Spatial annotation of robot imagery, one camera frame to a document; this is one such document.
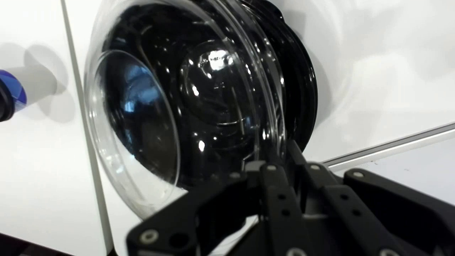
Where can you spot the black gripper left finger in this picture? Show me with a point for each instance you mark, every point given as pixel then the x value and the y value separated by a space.
pixel 222 214

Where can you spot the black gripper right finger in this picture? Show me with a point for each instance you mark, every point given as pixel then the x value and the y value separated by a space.
pixel 379 208

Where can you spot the black plastic bowl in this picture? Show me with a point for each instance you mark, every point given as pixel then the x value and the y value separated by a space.
pixel 293 80
pixel 137 143

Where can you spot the small blue black object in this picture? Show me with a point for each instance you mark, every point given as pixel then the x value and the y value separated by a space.
pixel 10 95

